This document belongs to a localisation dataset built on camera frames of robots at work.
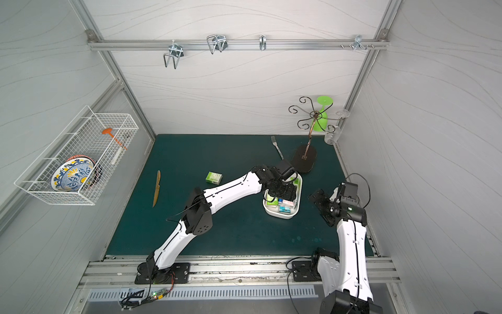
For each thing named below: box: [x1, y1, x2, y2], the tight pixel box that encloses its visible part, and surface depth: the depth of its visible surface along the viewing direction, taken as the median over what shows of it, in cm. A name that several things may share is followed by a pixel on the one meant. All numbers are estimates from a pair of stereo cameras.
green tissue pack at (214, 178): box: [205, 171, 223, 186], surface depth 101 cm
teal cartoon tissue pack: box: [279, 205, 291, 214], surface depth 90 cm
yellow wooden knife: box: [152, 170, 161, 208], surface depth 103 cm
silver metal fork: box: [270, 135, 285, 161], surface depth 121 cm
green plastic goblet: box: [313, 95, 334, 133], surface depth 90 cm
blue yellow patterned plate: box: [50, 154, 97, 192], surface depth 62 cm
